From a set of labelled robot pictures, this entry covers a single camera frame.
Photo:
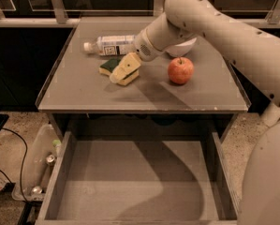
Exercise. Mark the silver can in bin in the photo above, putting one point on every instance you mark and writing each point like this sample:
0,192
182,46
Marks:
50,160

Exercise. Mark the clear plastic water bottle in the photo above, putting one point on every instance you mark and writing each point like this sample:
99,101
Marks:
110,45

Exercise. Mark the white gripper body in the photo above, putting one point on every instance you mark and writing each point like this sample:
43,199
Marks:
144,48

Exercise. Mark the green capped bottle in bin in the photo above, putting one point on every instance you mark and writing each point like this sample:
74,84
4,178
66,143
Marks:
57,145

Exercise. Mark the red apple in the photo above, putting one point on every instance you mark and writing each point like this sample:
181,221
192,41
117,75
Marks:
180,70

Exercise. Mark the clear plastic bin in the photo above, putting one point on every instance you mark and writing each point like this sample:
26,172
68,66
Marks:
35,170

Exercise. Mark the green and yellow sponge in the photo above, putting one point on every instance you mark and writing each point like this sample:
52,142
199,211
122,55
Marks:
108,67

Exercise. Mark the open grey top drawer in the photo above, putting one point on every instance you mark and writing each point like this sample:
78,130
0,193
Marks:
136,182

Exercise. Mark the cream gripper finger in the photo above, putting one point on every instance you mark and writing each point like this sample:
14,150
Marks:
127,69

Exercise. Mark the white ceramic bowl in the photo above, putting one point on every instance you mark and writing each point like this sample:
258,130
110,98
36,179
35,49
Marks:
182,49

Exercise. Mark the grey cabinet with top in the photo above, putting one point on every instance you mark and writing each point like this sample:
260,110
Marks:
75,85

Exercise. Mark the silver round object in bin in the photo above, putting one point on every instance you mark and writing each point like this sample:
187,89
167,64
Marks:
36,190

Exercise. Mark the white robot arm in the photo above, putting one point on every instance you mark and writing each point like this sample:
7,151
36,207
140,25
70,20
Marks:
256,54

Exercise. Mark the metal railing frame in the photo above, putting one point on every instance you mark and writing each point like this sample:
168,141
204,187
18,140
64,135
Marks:
83,7

